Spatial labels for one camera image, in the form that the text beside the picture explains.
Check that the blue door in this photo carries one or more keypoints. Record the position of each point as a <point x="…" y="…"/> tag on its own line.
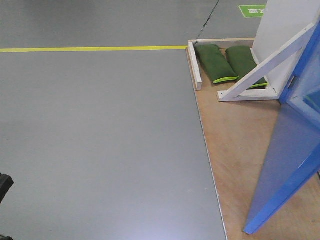
<point x="293" y="156"/>

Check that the wooden door base platform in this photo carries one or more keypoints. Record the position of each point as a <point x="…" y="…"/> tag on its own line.
<point x="237" y="136"/>

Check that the green sandbag left of pair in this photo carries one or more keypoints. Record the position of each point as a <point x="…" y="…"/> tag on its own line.
<point x="215" y="64"/>

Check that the green sandbag of pair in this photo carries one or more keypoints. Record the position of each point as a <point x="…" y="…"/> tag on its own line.
<point x="241" y="60"/>
<point x="215" y="64"/>

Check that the green sandbag right of pair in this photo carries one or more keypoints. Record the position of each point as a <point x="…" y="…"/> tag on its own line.
<point x="241" y="60"/>

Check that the white triangular support brace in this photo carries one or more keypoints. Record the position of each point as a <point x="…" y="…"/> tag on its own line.
<point x="240" y="91"/>

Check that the green floor sign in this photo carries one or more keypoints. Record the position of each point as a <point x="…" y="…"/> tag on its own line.
<point x="252" y="11"/>

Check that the black robot part left edge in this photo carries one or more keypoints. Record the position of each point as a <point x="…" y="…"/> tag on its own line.
<point x="6" y="183"/>

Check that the white door wall panel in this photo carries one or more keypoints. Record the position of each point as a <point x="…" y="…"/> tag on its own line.
<point x="281" y="21"/>

